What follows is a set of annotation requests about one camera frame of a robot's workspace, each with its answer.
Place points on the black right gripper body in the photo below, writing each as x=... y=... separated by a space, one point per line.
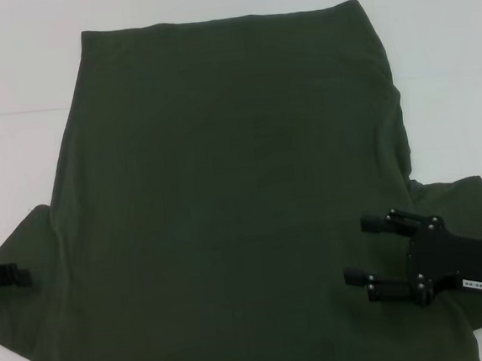
x=455 y=261

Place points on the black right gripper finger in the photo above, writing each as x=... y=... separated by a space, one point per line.
x=372 y=224
x=356 y=276

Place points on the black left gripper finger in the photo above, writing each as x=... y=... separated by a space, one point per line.
x=8 y=276

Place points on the dark green t-shirt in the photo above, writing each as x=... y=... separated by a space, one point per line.
x=238 y=147

